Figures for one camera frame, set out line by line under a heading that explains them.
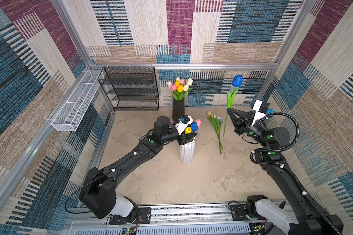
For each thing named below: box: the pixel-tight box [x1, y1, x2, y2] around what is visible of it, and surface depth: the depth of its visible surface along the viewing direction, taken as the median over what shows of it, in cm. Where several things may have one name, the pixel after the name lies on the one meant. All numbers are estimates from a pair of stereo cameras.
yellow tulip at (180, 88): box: [176, 84, 184, 93], surface depth 91 cm
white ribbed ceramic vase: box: [179, 136, 196, 165], surface depth 79 cm
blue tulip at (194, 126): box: [191, 121, 199, 132], surface depth 70 cm
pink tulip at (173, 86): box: [170, 83, 177, 92], surface depth 91 cm
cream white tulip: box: [186, 77, 194, 87], surface depth 92 cm
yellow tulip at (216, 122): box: [206, 111, 224, 156], surface depth 110 cm
